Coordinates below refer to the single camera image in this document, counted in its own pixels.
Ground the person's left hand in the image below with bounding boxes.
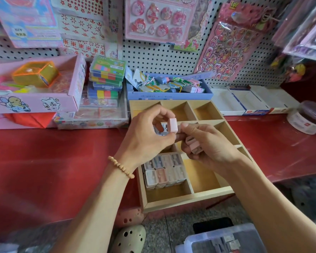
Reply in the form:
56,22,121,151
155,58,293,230
114,104,179,172

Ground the person's right hand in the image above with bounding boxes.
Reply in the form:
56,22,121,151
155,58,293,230
176,123,244,174

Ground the small white eraser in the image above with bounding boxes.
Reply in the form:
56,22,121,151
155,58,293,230
169,118,179,134

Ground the wooden compartment tray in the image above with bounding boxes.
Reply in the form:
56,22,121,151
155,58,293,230
128,99,254,214

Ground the clear plastic storage bin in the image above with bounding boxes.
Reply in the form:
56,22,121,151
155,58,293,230
175,223,268,253

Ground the person's left forearm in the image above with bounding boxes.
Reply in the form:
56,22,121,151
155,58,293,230
50,163,135,253

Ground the person's right forearm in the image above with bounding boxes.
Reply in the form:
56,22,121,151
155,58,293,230
221,155,316,253

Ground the blue box of trinkets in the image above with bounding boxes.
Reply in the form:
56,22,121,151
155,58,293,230
125,66,217,101

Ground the person's left cream clog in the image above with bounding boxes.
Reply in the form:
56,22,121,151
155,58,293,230
111,224,147,253

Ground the yellow orange toy box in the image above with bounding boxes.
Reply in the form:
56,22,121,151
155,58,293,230
12,61,60,87

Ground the stack of colourful packs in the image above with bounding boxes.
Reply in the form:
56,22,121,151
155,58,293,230
87,55,127,108

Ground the white pegboard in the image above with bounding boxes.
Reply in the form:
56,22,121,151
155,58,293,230
0,0,290,87

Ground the round clear plastic jar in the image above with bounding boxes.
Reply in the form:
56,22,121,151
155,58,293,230
287,100,316,136

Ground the pink sticker pack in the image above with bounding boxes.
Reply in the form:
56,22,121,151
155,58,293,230
125,0,198,45
194,0,277,82

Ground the red display counter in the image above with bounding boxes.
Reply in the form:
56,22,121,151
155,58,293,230
0,110,316,238

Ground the pink tray of trinkets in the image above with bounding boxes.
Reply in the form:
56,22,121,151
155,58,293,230
0,54,87,130

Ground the clear bag of colourful toys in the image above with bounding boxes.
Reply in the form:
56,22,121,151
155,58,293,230
269,52,311,83

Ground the red folded cloth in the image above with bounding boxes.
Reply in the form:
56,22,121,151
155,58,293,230
2,112,56,129

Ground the red patterned sticker sheet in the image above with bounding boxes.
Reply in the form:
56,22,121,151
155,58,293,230
50,0,122,58

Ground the pastel cartoon sticker pack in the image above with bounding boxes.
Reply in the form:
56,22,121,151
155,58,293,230
0,0,64,49

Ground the beaded wooden bracelet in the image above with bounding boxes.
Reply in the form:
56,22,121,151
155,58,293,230
107,156,136,180

